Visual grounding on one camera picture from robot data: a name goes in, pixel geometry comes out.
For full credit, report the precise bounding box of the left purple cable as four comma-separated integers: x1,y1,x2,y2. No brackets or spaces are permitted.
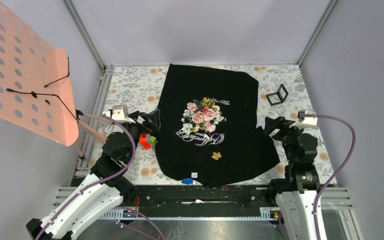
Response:
34,114,167,240

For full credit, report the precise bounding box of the green cube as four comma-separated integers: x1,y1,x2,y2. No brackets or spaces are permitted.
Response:
149,136,158,145

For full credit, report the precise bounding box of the pink perforated music stand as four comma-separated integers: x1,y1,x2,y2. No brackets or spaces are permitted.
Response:
0,0,117,161

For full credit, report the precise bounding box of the purple cable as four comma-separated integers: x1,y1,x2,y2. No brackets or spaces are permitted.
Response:
34,114,167,240
312,114,357,240

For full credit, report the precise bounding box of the floral table mat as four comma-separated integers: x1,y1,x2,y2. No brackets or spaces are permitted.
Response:
85,64,338,186

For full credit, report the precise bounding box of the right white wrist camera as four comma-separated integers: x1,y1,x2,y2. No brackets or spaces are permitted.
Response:
289,109,318,129

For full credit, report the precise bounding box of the grey cable duct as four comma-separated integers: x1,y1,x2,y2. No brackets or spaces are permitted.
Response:
99,207,281,221

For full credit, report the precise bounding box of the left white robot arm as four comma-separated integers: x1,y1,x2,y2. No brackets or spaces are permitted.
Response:
26,108,161,240

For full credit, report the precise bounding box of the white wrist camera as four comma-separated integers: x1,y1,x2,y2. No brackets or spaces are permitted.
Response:
102,104,135,124
289,109,318,129

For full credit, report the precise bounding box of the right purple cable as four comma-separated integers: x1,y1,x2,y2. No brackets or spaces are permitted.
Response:
312,114,357,240

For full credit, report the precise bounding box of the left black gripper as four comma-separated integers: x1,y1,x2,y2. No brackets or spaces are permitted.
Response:
121,109,161,162

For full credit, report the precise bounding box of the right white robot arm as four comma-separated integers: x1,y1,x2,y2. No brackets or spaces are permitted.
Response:
264,111,327,240

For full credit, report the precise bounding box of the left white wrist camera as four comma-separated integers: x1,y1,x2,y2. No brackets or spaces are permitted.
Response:
102,104,135,124

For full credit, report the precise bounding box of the blue clip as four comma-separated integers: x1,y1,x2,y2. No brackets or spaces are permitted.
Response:
181,178,194,185

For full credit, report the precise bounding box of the black brooch box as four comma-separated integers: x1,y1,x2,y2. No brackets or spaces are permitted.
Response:
266,84,289,106

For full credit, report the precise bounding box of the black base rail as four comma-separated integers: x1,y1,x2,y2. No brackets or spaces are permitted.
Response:
117,185,281,211

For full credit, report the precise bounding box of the orange red block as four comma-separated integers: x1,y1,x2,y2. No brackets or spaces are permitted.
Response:
139,133,151,150

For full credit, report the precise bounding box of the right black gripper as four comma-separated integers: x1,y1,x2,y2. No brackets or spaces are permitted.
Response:
263,115,308,164

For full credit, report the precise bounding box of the black floral t-shirt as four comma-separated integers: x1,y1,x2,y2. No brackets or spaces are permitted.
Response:
155,64,280,187

